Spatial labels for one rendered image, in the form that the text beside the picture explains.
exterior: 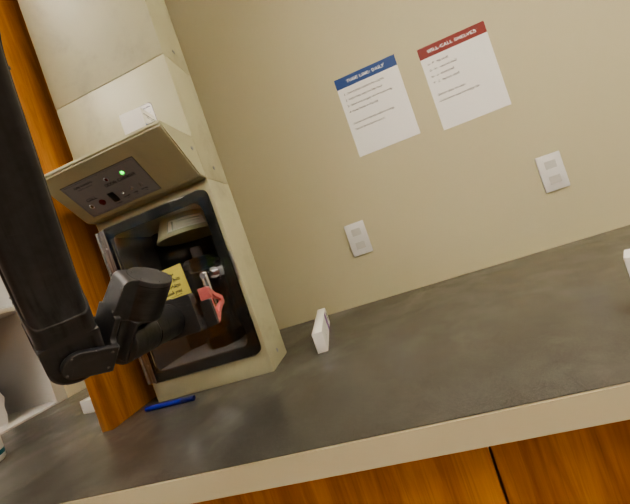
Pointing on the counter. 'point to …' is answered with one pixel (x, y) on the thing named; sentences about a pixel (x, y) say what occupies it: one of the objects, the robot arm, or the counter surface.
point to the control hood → (172, 160)
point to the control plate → (84, 190)
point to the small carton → (137, 118)
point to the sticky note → (177, 282)
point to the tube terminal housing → (236, 237)
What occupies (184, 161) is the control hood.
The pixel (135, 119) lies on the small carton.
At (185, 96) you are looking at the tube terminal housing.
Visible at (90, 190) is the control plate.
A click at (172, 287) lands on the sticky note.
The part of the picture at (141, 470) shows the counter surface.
